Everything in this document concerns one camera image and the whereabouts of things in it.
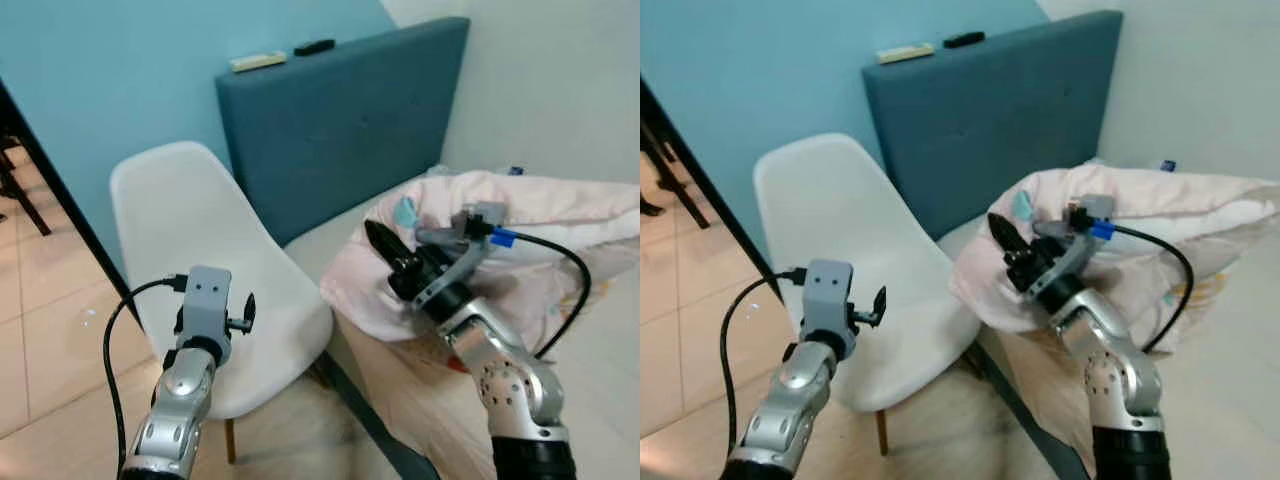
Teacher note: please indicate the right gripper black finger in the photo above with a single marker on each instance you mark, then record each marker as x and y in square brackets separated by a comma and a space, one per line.
[380, 248]
[396, 246]
[1001, 240]
[1016, 240]

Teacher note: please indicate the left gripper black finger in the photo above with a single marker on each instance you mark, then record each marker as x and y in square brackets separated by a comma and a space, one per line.
[250, 308]
[880, 300]

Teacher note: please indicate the pink and white pillow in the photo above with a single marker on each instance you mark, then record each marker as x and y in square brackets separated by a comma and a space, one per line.
[540, 205]
[1200, 200]

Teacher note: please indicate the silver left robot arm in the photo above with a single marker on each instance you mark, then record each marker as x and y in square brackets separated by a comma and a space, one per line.
[180, 410]
[790, 410]

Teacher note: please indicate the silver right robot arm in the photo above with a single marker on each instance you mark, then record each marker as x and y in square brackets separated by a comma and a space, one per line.
[510, 380]
[1115, 380]

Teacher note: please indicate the white plastic shell chair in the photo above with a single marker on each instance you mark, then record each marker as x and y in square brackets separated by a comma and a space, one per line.
[190, 230]
[840, 220]

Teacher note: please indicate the blue upholstered headboard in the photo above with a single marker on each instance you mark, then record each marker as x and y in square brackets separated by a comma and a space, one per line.
[990, 120]
[340, 130]

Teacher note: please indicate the beige fluffy rug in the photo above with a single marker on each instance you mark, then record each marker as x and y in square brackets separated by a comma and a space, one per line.
[300, 440]
[950, 430]

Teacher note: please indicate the black remote control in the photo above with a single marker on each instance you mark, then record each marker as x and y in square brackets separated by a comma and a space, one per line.
[963, 40]
[314, 47]

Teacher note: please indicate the white remote control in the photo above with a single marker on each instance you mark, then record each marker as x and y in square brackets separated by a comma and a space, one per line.
[906, 53]
[258, 62]

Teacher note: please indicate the beige sheeted bed mattress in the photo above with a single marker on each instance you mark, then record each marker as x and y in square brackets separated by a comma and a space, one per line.
[610, 400]
[1230, 400]

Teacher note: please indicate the dark wooden furniture legs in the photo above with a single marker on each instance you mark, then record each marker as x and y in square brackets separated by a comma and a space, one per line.
[20, 185]
[670, 180]

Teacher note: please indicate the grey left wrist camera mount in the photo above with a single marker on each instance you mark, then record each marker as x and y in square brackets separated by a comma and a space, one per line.
[828, 290]
[207, 295]

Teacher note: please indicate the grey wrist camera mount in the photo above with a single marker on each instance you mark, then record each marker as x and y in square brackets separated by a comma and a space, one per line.
[1085, 225]
[828, 290]
[207, 295]
[470, 240]

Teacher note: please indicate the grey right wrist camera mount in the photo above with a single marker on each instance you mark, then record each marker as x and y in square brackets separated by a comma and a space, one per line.
[1085, 225]
[470, 240]

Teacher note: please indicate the dark grey bed frame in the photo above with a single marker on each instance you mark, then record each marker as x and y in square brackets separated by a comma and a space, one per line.
[1030, 420]
[370, 425]

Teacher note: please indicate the black door frame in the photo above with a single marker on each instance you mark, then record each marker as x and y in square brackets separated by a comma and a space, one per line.
[700, 170]
[50, 190]

